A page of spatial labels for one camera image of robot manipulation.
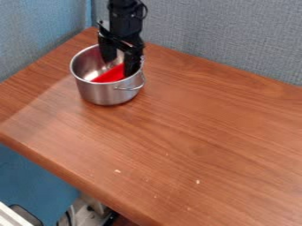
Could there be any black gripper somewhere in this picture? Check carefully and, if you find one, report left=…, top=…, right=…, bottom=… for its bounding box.
left=98, top=11, right=145, bottom=77

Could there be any red plastic block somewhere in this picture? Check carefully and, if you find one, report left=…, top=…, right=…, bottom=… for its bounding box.
left=93, top=64, right=126, bottom=83

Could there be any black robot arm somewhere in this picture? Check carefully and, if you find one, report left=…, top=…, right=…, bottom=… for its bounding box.
left=98, top=0, right=148, bottom=77

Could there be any stainless steel pot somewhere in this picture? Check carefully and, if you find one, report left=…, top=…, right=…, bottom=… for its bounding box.
left=70, top=44, right=146, bottom=106

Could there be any white box under table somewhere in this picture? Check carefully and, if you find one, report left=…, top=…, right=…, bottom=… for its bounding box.
left=55, top=193, right=120, bottom=226

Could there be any grey device bottom left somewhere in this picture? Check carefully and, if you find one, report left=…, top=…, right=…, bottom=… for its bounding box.
left=0, top=201, right=45, bottom=226

